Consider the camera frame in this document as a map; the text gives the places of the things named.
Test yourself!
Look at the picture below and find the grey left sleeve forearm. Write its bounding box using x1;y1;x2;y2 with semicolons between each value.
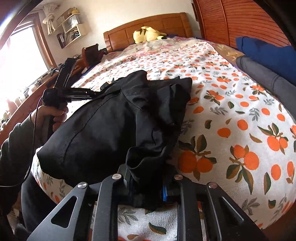
0;115;43;216

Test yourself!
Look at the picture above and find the blue folded garment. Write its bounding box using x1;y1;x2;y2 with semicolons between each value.
235;36;295;85

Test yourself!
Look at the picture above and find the wooden louvered wardrobe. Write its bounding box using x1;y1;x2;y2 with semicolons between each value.
192;0;290;48

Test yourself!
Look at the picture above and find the wooden bed headboard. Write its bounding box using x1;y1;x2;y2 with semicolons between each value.
103;12;194;53

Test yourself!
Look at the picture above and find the window with wooden frame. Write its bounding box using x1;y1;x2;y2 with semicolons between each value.
1;13;57;111

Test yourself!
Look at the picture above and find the black double-breasted coat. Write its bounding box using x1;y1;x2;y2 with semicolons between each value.
37;70;192;209

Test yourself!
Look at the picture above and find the pink ceramic bottle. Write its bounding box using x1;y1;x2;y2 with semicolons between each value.
6;100;18;115

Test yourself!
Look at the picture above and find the white wall shelf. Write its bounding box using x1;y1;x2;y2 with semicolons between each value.
56;7;88;49

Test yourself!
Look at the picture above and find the orange print bed sheet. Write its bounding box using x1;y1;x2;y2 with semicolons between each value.
30;37;296;241

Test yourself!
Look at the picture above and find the grey folded garment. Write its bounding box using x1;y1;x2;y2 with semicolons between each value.
236;56;295;118

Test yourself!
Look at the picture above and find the tied white curtain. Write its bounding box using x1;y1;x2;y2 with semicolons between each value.
43;3;60;35

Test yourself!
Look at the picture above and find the wooden chair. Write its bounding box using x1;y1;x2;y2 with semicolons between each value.
82;44;108;69

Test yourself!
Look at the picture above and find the person's left hand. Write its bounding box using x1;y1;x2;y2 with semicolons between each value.
30;105;69;132

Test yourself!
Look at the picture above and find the yellow plush toy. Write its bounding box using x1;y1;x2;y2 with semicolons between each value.
133;26;167;44

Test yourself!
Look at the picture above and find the long wooden desk cabinet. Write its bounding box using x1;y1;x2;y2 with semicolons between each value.
0;59;85;145

